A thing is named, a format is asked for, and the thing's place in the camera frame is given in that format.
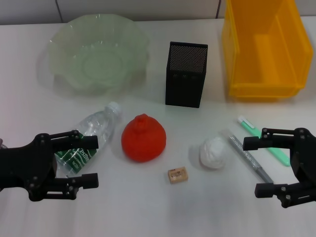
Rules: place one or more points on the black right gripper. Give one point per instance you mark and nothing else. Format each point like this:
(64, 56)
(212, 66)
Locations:
(306, 163)

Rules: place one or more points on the grey marker pen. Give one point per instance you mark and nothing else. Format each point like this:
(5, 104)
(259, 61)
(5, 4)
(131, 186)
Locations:
(247, 155)

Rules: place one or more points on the white paper ball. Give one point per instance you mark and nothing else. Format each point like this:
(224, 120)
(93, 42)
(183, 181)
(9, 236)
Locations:
(212, 153)

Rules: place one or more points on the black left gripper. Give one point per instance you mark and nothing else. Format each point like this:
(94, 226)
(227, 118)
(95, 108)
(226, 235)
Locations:
(22, 168)

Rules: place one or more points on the red-orange toy orange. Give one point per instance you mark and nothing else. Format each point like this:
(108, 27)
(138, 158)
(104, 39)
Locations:
(143, 140)

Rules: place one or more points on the mint green pen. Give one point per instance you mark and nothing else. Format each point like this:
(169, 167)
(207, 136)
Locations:
(247, 124)

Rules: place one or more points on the pale green glass fruit plate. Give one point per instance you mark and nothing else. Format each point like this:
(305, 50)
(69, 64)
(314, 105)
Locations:
(98, 56)

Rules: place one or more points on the black mesh pen holder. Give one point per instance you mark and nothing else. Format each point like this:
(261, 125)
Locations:
(184, 86)

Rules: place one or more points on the clear water bottle green label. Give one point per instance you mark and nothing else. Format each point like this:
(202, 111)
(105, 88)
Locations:
(98, 123)

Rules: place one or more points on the yellow plastic bin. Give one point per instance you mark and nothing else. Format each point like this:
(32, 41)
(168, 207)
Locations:
(266, 61)

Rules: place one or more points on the small tan eraser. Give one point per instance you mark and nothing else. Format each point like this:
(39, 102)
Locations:
(177, 175)

